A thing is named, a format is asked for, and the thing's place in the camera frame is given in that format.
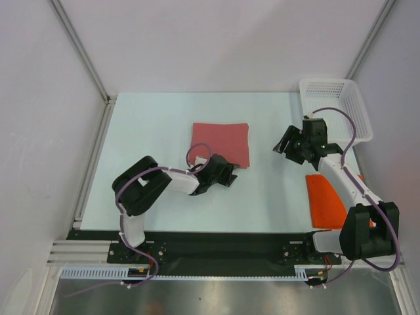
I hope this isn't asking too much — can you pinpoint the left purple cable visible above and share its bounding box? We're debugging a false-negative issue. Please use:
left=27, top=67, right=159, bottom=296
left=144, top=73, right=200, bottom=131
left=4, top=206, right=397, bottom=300
left=64, top=143, right=213, bottom=298

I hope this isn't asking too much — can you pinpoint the folded orange t shirt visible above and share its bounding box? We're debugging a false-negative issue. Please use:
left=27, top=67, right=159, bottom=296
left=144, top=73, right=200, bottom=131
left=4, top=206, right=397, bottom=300
left=306, top=174, right=371, bottom=230

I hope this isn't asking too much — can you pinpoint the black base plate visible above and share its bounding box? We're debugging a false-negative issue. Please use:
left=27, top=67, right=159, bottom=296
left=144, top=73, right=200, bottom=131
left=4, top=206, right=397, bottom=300
left=65, top=229, right=385, bottom=278

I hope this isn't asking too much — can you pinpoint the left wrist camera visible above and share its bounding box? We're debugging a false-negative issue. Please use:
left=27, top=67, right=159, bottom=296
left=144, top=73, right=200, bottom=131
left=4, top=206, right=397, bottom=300
left=194, top=156, right=207, bottom=165

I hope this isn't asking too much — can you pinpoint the aluminium corner post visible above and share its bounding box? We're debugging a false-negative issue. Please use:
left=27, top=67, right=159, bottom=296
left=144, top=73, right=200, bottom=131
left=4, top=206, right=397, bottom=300
left=345, top=0, right=399, bottom=80
left=49, top=0, right=117, bottom=106

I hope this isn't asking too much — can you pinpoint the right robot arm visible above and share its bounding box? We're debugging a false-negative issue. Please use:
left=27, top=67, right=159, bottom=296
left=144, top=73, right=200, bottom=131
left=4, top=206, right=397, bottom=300
left=273, top=119, right=401, bottom=263

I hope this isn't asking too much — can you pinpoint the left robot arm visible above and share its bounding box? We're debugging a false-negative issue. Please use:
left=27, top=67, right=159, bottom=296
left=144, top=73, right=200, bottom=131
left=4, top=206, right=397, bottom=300
left=112, top=154, right=240, bottom=263

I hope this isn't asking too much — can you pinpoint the pink red t shirt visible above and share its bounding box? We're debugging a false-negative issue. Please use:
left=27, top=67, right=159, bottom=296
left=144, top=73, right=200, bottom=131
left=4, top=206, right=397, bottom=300
left=188, top=123, right=250, bottom=169

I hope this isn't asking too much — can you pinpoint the purple cable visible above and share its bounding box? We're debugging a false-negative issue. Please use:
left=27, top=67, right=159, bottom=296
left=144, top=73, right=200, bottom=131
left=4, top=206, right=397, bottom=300
left=64, top=143, right=213, bottom=298
left=304, top=107, right=402, bottom=289

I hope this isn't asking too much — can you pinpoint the right aluminium corner post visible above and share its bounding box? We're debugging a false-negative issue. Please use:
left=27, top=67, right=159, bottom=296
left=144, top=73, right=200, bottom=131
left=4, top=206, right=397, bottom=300
left=345, top=0, right=399, bottom=80

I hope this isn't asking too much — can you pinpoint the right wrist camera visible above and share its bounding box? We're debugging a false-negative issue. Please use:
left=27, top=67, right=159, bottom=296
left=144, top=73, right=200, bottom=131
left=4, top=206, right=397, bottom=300
left=304, top=112, right=314, bottom=119

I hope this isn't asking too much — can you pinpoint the left aluminium corner post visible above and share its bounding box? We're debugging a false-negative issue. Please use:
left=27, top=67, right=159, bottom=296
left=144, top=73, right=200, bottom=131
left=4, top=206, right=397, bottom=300
left=49, top=0, right=117, bottom=106

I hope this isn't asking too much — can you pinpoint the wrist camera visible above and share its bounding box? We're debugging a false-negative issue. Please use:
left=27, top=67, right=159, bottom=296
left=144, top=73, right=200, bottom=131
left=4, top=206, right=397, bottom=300
left=194, top=156, right=207, bottom=165
left=304, top=112, right=314, bottom=119

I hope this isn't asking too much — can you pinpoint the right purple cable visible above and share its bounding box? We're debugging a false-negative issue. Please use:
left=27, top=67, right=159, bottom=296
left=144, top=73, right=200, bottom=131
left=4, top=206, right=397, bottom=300
left=304, top=107, right=402, bottom=289

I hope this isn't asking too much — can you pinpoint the white plastic basket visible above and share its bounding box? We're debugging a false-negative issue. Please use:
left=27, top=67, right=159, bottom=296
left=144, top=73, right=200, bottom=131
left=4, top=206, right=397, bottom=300
left=299, top=78, right=373, bottom=144

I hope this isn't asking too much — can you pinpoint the white slotted cable duct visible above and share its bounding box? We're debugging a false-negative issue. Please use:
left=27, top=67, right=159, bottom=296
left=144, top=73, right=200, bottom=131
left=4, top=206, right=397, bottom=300
left=60, top=266, right=326, bottom=282

